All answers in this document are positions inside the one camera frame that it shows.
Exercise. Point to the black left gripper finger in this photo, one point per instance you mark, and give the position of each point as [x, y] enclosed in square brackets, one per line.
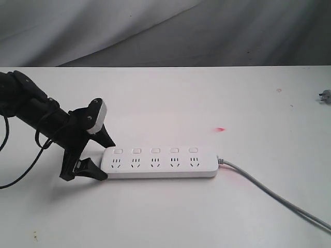
[87, 168]
[102, 138]

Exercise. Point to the white five-outlet power strip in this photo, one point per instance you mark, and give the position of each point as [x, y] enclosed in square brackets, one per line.
[160, 162]

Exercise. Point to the grey backdrop cloth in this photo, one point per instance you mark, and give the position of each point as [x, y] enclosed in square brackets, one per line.
[164, 33]

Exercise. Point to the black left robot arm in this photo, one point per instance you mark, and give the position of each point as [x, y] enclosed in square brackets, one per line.
[22, 98]

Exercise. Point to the grey plug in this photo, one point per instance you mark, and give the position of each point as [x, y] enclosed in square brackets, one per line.
[324, 97]

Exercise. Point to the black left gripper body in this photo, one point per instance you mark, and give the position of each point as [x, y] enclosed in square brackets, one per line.
[76, 139]

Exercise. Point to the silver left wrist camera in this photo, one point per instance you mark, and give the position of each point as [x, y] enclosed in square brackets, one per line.
[95, 115]

